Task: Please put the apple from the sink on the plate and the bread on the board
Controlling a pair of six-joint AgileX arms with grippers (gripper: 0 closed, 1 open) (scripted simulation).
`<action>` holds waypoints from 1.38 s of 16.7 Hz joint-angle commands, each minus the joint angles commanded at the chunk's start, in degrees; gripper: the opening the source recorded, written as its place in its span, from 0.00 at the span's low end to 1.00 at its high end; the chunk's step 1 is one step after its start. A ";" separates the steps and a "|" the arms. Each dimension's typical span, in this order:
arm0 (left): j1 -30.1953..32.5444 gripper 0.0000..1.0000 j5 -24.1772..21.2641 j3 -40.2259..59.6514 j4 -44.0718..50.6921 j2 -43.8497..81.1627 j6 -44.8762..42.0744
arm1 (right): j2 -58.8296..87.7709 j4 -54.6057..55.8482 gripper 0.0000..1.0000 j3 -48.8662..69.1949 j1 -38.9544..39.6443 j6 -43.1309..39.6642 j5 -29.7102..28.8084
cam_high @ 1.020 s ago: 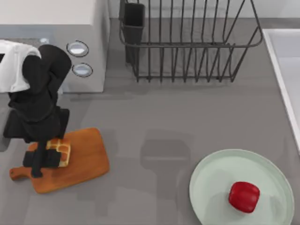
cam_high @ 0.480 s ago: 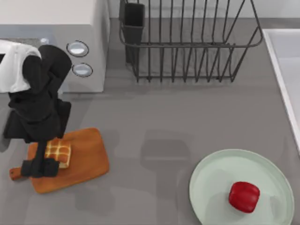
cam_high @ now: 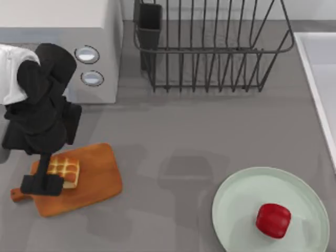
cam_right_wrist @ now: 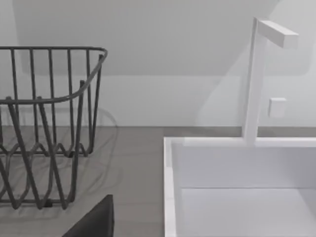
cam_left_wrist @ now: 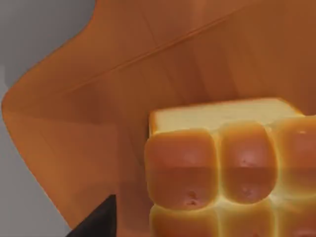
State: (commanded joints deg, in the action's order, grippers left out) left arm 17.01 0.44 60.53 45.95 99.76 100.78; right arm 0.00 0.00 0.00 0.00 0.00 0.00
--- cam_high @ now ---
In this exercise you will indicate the golden bread loaf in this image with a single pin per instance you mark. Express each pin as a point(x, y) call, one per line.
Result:
point(65, 168)

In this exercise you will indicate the wooden cutting board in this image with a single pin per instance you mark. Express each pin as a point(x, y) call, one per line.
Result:
point(94, 178)

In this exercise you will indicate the round microwave knob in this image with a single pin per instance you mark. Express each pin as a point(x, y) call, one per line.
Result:
point(92, 78)
point(86, 54)

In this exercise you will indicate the pale microwave oven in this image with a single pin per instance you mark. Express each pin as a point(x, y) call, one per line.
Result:
point(52, 15)

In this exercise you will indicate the black cutlery holder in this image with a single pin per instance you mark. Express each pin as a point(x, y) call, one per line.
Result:
point(149, 21)

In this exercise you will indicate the pale green plate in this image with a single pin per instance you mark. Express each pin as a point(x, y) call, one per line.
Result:
point(236, 199)

